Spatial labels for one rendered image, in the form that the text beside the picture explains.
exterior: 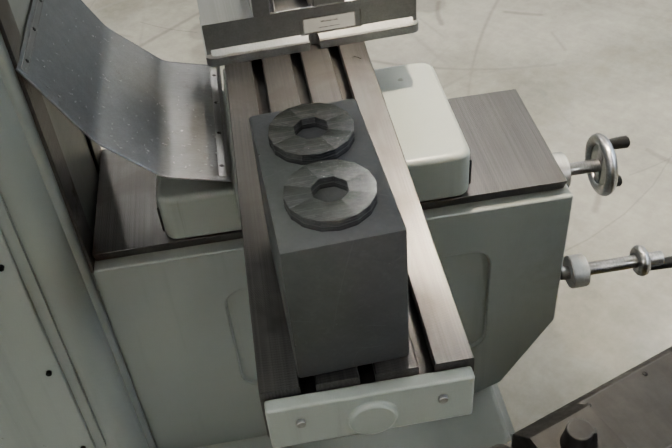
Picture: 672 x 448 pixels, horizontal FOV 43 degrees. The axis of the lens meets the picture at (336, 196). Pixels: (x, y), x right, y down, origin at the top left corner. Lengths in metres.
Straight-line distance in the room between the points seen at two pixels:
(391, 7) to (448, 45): 1.79
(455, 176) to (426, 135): 0.08
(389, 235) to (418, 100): 0.69
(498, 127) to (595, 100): 1.42
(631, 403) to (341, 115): 0.68
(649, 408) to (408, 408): 0.51
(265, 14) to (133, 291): 0.49
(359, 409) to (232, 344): 0.66
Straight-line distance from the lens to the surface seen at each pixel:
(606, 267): 1.61
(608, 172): 1.59
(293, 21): 1.37
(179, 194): 1.32
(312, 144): 0.86
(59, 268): 1.34
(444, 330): 0.94
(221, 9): 1.40
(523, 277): 1.56
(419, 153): 1.34
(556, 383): 2.10
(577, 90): 2.98
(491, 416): 1.79
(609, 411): 1.34
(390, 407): 0.92
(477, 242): 1.46
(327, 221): 0.77
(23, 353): 1.45
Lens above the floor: 1.67
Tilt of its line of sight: 41 degrees down
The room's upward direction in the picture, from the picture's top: 5 degrees counter-clockwise
